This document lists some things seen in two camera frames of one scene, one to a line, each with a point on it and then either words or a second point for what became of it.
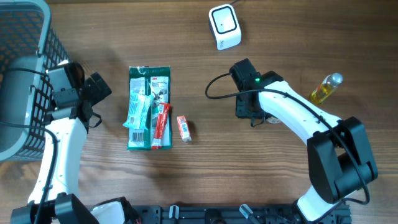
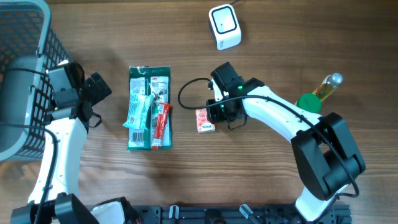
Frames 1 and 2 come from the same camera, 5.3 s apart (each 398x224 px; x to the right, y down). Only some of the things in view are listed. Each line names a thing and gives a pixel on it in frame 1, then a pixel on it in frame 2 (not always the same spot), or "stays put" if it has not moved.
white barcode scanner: (225, 27) stays put
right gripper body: (241, 109) → (222, 112)
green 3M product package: (155, 80) stays put
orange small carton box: (184, 128) → (203, 123)
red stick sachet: (164, 108) stays put
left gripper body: (94, 93) stays put
